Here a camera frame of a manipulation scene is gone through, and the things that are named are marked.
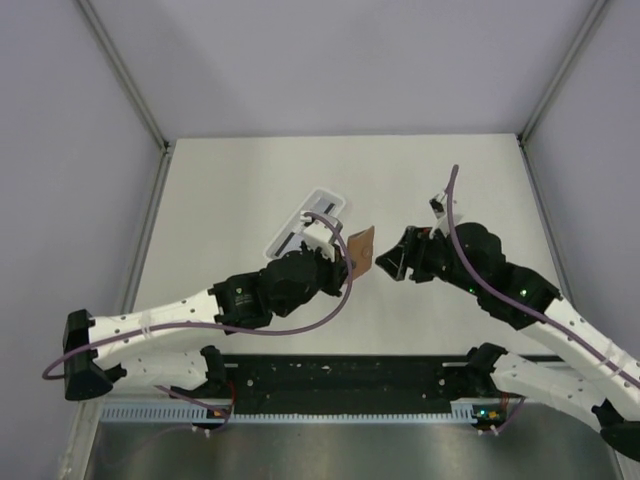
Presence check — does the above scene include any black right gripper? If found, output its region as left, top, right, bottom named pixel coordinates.
left=376, top=225, right=484, bottom=297

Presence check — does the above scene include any white plastic basket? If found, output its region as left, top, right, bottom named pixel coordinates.
left=264, top=188, right=347, bottom=260

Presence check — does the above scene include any tan leather card holder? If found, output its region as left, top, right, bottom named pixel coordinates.
left=347, top=226, right=375, bottom=279

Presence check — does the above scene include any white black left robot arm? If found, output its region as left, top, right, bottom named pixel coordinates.
left=61, top=246, right=355, bottom=401

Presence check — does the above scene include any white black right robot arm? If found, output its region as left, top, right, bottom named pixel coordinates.
left=375, top=223, right=639, bottom=460

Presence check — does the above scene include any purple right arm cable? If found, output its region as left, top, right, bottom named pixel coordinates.
left=444, top=164, right=640, bottom=386

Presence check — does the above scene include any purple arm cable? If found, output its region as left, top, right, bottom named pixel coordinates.
left=444, top=164, right=640, bottom=386
left=41, top=212, right=351, bottom=384

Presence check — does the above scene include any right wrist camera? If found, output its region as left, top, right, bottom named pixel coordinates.
left=429, top=191, right=462, bottom=239

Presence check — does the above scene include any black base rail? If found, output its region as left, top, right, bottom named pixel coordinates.
left=224, top=355, right=500, bottom=415

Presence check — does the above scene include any left aluminium frame post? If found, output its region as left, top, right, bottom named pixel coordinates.
left=74, top=0, right=174, bottom=151

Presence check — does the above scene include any aluminium frame post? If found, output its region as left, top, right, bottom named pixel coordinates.
left=517, top=0, right=614, bottom=146
left=74, top=0, right=174, bottom=151

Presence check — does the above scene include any grey slotted cable duct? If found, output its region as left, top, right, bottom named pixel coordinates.
left=99, top=401, right=498, bottom=426

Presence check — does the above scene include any right aluminium frame post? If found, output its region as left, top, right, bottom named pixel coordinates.
left=517, top=0, right=614, bottom=146

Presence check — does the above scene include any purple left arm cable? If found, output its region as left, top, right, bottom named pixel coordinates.
left=41, top=212, right=351, bottom=384

